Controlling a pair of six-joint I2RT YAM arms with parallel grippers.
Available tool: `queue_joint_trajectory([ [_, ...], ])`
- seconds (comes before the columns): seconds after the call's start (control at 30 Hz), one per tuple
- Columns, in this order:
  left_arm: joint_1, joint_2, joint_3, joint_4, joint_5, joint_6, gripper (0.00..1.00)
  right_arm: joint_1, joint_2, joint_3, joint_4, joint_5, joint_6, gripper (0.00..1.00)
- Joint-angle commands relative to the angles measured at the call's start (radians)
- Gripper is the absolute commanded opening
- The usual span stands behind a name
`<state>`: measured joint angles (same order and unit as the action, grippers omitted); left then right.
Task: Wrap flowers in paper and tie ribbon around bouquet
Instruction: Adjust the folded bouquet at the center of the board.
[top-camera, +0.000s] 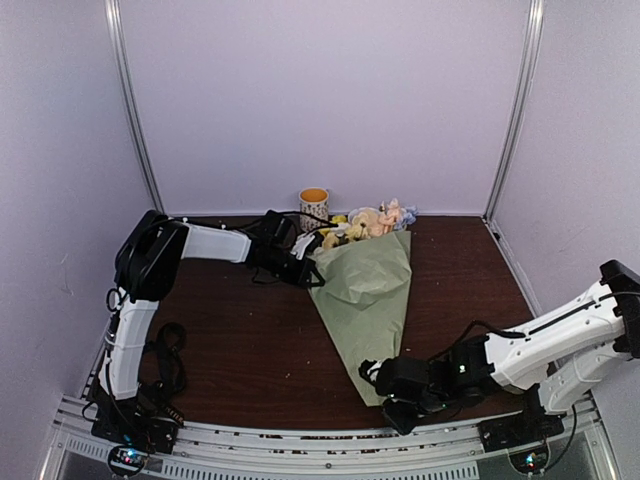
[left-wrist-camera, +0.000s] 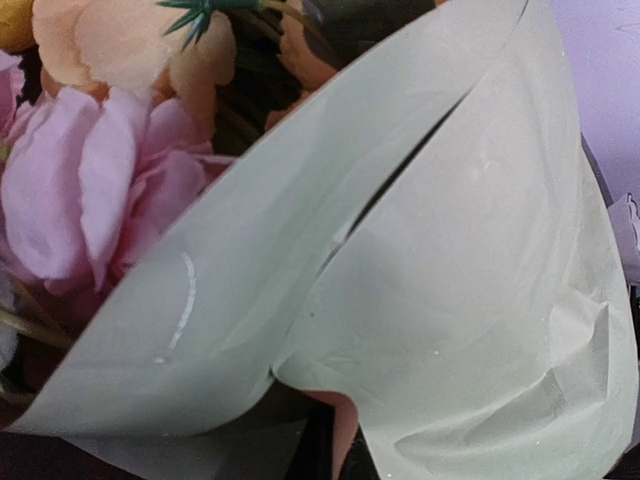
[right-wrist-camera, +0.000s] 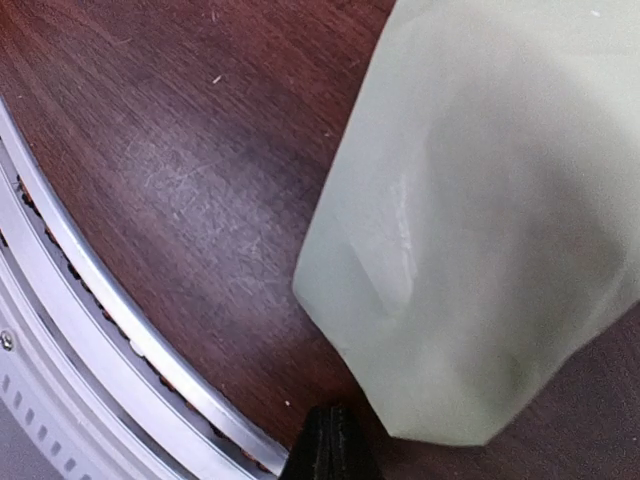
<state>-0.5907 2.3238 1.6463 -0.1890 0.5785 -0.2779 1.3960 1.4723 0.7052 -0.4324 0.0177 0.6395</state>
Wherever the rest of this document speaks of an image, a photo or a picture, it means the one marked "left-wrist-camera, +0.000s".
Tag pale pink rose stem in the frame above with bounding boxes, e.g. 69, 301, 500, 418
1, 54, 231, 296

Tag green wrapping paper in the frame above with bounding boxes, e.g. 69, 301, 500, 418
9, 1, 638, 479

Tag pink fake flower stem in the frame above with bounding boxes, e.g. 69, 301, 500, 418
32, 1, 333, 137

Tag peach wrapping paper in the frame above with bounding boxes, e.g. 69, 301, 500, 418
304, 391, 359, 480

